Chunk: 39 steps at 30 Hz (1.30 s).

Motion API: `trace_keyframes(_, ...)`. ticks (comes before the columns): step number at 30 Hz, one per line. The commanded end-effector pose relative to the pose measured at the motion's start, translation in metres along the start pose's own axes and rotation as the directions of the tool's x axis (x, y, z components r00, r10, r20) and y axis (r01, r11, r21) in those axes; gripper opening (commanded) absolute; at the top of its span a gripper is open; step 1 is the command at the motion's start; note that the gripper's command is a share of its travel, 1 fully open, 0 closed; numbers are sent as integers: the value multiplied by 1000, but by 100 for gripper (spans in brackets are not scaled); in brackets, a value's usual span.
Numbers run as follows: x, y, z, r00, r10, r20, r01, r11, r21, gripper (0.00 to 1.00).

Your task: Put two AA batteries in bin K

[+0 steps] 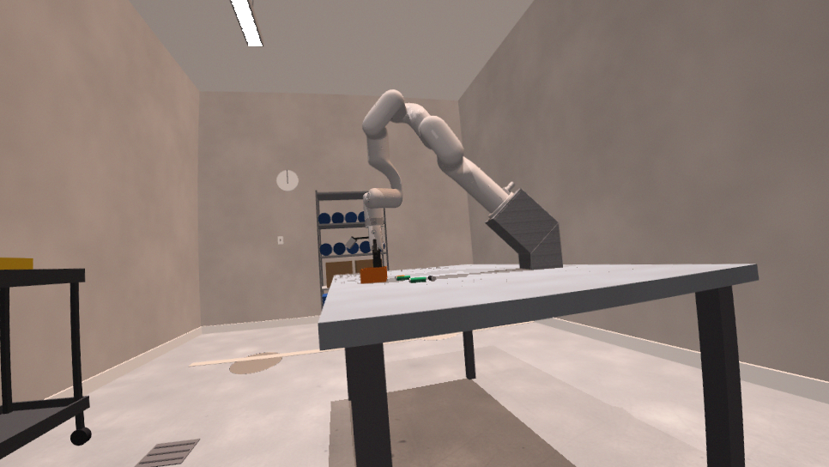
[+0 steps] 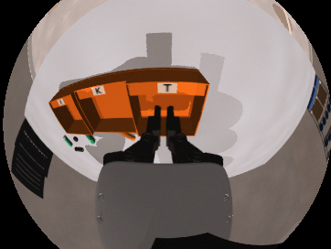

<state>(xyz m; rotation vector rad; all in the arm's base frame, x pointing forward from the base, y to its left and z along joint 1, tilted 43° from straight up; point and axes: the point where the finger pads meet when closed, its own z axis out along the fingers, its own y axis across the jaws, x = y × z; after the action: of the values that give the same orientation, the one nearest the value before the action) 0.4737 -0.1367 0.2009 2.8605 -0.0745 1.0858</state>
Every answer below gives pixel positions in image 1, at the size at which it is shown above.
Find orange open bin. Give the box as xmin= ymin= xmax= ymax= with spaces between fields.
xmin=360 ymin=266 xmax=387 ymax=284

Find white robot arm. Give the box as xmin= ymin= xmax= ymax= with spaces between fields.
xmin=362 ymin=90 xmax=515 ymax=226

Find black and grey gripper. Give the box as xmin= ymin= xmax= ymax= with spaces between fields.
xmin=365 ymin=225 xmax=384 ymax=268

